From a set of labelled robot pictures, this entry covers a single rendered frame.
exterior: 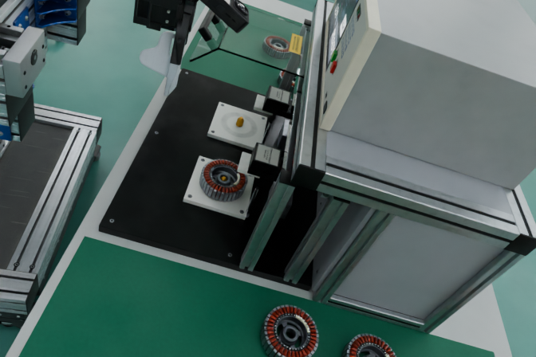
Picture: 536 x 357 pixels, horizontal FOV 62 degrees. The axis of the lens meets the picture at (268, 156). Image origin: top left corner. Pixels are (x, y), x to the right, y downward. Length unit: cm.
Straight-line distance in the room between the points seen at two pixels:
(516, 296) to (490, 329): 137
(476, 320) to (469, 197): 45
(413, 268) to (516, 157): 28
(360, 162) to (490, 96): 23
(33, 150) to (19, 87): 90
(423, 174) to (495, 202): 14
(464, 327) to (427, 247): 36
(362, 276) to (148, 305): 43
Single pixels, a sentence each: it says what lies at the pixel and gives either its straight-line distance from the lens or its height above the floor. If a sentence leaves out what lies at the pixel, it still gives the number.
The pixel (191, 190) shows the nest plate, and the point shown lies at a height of 78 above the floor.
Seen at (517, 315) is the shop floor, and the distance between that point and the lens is 254.
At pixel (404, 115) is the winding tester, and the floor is 119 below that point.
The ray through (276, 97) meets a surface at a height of 92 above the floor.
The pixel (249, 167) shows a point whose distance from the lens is 99.
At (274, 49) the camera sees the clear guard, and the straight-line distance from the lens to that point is 108.
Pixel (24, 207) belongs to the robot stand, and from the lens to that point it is 175.
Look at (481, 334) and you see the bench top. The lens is 123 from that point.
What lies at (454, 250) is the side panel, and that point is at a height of 102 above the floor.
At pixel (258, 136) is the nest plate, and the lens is 125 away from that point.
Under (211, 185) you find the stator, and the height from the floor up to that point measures 82.
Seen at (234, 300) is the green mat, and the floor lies 75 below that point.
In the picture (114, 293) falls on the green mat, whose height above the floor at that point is 75.
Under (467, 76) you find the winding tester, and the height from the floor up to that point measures 130.
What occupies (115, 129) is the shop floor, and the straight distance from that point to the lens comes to 233.
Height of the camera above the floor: 158
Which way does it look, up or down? 41 degrees down
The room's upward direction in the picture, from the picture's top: 23 degrees clockwise
